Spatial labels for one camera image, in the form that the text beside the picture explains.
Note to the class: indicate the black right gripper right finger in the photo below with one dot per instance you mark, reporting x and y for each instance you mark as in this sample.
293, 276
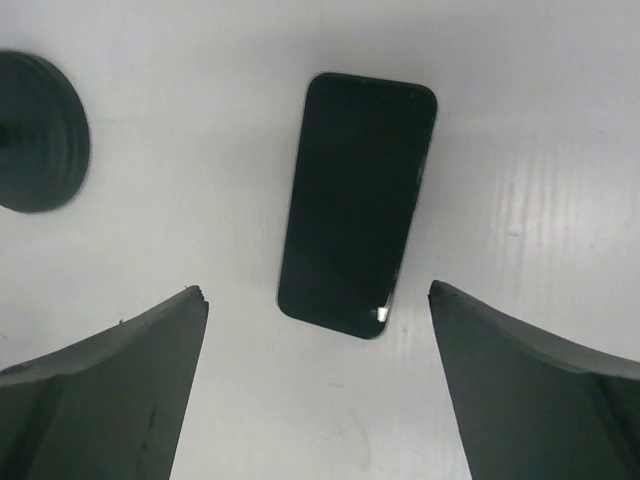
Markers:
530, 404

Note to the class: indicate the black phone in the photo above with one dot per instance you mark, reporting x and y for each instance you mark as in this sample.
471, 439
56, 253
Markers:
361, 154

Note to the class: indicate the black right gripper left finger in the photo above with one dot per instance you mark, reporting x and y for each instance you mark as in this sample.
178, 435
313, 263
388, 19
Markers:
110, 406

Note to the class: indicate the black round-base phone stand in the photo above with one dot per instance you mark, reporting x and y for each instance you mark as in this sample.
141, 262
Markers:
45, 135

